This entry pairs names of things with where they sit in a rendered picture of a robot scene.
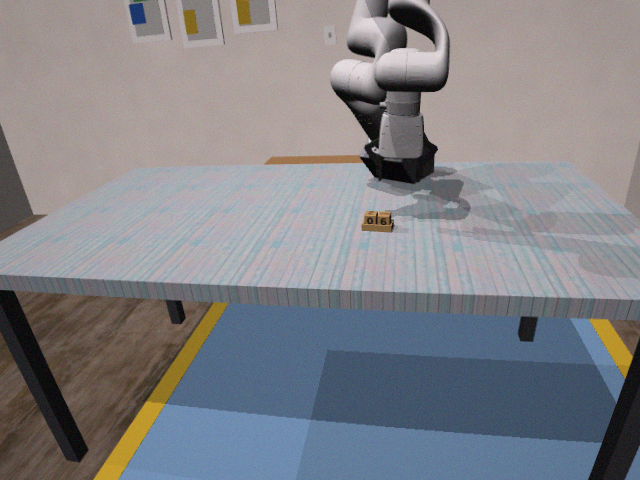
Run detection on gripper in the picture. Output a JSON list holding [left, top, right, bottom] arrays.
[[364, 112, 438, 182]]

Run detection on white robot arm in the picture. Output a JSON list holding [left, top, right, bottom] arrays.
[[330, 0, 450, 143]]

